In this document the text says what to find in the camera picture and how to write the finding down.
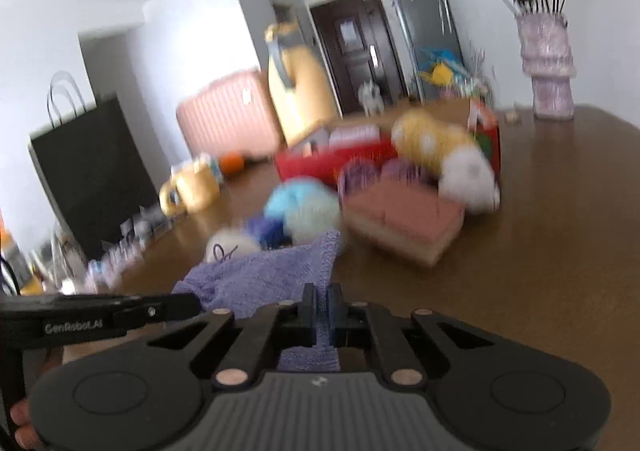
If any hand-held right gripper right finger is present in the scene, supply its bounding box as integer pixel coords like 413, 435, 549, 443
327, 283, 497, 390

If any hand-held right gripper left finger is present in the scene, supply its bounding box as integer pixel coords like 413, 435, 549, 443
146, 283, 321, 390

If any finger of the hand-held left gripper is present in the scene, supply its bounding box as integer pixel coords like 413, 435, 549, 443
113, 293, 203, 333

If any purple knit cloth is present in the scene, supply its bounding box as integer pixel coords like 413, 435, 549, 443
172, 230, 345, 373

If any red cardboard box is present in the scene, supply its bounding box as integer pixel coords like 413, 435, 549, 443
274, 100, 502, 192

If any yellow and white plush toy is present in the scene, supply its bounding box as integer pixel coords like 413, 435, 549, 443
391, 110, 501, 212

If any person's left hand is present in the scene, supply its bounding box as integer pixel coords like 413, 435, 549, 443
9, 400, 46, 451

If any small desk clutter pile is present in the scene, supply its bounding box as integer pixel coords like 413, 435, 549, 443
87, 205, 174, 283

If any blue and white plush toy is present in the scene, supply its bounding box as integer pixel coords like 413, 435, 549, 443
263, 177, 344, 245

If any pink folded towel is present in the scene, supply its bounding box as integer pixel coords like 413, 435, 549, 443
342, 179, 466, 268

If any yellow mug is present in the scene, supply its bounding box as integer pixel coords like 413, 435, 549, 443
159, 162, 221, 218

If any black paper bag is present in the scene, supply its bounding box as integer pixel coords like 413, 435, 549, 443
28, 72, 162, 258

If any orange fruit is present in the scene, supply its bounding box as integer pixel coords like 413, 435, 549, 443
220, 153, 246, 176

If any pink suitcase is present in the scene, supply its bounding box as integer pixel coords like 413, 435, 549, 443
176, 71, 282, 160

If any white dog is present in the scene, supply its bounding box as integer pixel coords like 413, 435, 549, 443
357, 81, 385, 117

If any yellow thermos jug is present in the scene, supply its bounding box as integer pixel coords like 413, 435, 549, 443
264, 21, 342, 148

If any white rolling cart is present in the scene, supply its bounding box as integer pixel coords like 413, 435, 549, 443
440, 75, 494, 105

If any yellow and blue dustpan set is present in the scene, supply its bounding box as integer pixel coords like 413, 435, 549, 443
417, 48, 469, 88

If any dark brown door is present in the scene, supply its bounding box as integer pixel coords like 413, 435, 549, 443
309, 0, 407, 115

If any grey refrigerator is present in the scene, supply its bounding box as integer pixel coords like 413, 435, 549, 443
387, 0, 469, 102

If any lilac textured vase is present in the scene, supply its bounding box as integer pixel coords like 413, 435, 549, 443
516, 13, 577, 120

